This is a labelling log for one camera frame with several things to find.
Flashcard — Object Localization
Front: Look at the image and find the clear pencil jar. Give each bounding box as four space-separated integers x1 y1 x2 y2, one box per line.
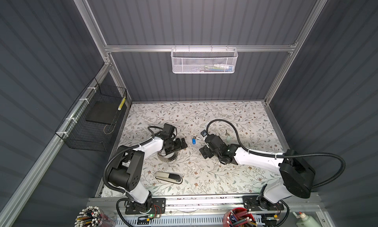
74 206 117 227

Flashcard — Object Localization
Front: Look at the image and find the black wire basket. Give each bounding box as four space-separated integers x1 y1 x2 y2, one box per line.
56 80 128 152

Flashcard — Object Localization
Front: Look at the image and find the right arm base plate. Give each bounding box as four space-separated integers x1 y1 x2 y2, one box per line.
242 195 285 212

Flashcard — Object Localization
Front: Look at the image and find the yellow marker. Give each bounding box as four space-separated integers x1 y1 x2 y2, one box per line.
117 97 126 111

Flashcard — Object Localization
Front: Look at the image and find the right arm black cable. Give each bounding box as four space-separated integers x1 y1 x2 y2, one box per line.
206 119 347 189

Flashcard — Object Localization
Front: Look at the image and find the red pencil cup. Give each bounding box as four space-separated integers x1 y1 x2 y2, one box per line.
222 207 257 227

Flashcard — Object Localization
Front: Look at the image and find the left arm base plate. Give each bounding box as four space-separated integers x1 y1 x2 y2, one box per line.
125 197 166 215

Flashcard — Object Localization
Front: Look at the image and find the white glue bottle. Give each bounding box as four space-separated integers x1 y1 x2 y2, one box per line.
292 212 322 227

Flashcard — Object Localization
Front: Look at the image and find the blue key fob with keyring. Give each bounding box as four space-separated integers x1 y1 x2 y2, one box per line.
192 136 202 145

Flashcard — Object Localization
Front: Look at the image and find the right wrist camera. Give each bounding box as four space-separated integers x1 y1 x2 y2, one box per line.
200 130 208 139

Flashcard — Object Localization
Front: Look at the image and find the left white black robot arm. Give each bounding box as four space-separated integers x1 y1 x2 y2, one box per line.
102 124 188 209

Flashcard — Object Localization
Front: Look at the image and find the grey black stapler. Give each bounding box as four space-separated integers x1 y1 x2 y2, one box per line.
155 172 183 184

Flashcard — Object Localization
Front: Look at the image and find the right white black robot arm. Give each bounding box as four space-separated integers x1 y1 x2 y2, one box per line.
200 131 316 210

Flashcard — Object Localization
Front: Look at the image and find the white wire mesh basket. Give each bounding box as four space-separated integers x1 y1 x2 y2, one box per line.
170 47 238 74

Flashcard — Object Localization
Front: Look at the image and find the black foam pad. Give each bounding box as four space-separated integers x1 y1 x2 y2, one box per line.
86 102 119 125

